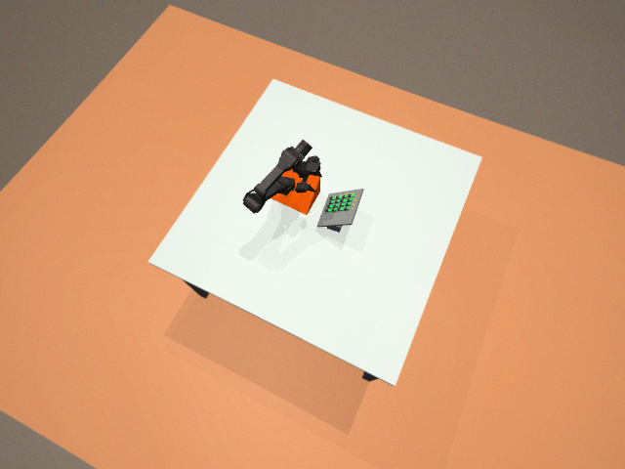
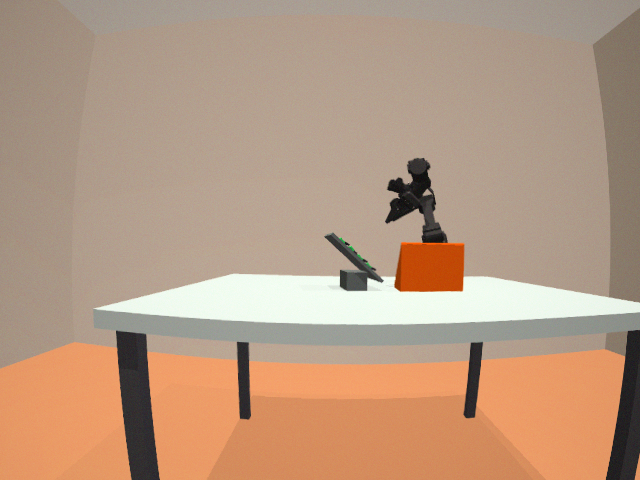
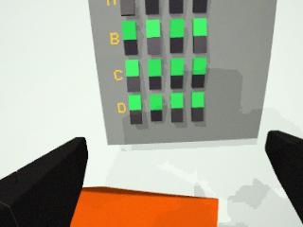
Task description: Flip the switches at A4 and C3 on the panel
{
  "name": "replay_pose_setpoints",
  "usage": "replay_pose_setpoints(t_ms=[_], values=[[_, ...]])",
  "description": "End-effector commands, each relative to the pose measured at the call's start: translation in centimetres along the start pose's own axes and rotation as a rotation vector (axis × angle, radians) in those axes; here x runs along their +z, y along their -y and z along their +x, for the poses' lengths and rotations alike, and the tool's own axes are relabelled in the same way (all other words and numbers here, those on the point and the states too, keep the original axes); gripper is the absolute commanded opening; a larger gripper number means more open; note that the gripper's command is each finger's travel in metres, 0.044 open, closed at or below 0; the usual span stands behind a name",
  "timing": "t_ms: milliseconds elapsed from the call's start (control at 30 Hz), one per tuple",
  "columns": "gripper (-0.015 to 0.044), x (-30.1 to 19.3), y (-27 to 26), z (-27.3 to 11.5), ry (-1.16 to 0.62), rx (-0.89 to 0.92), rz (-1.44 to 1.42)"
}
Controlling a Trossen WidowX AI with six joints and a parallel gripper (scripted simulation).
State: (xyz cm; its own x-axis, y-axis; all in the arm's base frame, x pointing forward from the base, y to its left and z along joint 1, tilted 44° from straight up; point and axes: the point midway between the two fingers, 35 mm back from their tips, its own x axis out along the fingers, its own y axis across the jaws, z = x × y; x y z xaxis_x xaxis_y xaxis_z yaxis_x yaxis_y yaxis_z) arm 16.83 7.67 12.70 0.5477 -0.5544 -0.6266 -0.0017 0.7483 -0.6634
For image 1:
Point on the grey switch panel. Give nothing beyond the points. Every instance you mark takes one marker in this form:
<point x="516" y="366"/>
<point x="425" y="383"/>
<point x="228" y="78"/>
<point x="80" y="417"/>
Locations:
<point x="339" y="209"/>

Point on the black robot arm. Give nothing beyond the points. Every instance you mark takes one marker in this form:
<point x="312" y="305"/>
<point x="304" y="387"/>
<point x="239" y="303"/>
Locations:
<point x="291" y="159"/>

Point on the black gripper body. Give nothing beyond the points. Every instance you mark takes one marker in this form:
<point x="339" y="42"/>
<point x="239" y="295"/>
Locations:
<point x="303" y="186"/>

